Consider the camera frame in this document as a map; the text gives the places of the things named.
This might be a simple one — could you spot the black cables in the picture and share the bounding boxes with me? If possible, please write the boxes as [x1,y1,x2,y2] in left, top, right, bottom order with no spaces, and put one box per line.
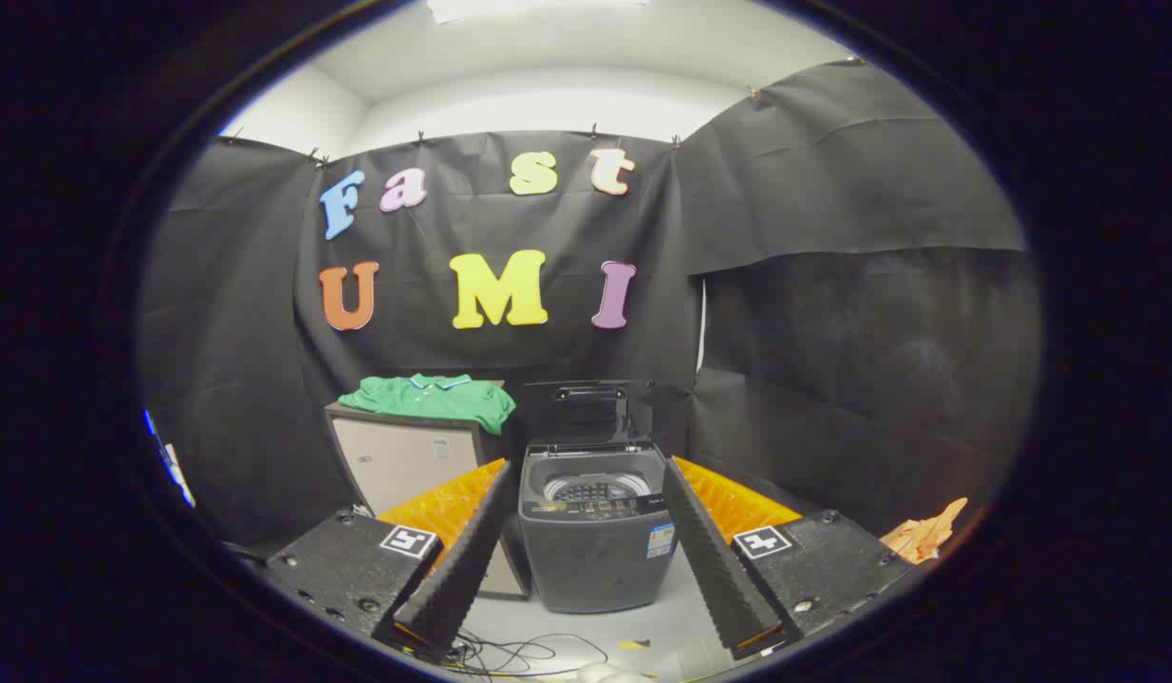
[448,628,610,679]

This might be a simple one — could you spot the green polo shirt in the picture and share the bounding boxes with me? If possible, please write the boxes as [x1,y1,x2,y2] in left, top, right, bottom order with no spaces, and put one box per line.
[337,373,517,435]

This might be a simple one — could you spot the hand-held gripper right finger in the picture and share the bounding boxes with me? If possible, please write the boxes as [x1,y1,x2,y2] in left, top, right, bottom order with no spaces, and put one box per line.
[661,455,914,662]

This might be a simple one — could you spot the grey washing machine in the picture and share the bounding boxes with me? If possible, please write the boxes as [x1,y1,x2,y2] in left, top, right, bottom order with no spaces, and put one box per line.
[517,438,679,615]

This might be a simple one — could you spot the ceiling light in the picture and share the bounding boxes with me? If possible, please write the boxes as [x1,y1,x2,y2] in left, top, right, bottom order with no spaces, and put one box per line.
[426,0,648,25]

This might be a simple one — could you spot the beige cabinet with dark top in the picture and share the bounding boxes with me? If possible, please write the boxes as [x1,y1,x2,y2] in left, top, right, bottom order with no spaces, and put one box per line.
[325,379,531,600]

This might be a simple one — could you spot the blue white object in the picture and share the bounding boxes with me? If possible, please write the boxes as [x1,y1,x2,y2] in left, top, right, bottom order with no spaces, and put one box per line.
[141,408,197,510]

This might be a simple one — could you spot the orange paper pile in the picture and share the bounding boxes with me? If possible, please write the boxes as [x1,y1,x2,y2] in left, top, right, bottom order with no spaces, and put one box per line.
[880,497,969,565]

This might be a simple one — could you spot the dark glass washing machine lid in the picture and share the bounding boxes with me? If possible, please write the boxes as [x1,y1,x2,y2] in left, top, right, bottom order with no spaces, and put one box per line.
[524,379,655,449]

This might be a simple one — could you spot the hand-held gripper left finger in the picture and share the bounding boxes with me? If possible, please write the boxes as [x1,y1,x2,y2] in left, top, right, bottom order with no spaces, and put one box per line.
[263,458,515,665]

